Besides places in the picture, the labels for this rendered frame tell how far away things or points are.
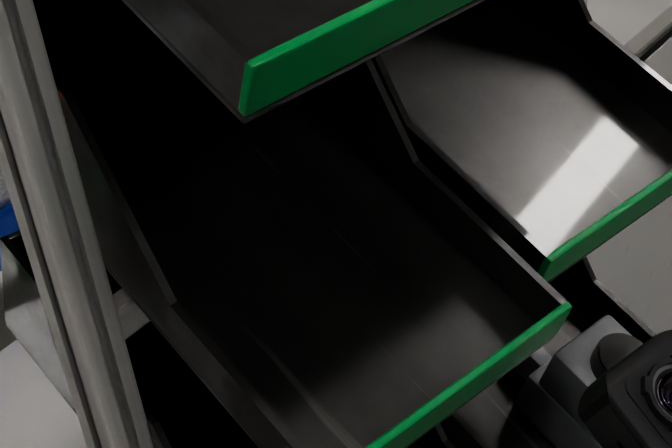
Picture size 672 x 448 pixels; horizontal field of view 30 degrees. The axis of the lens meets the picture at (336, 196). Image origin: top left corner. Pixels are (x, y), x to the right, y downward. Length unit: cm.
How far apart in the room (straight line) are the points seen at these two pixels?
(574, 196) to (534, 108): 5
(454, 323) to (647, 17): 146
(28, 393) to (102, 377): 86
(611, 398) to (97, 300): 19
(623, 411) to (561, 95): 23
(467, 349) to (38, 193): 18
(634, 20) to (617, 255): 37
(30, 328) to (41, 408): 70
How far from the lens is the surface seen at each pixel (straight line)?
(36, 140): 44
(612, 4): 199
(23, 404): 134
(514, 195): 58
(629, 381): 45
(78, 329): 48
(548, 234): 57
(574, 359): 64
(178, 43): 38
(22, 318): 63
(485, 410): 68
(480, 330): 51
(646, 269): 216
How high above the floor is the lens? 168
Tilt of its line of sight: 32 degrees down
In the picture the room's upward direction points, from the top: 8 degrees counter-clockwise
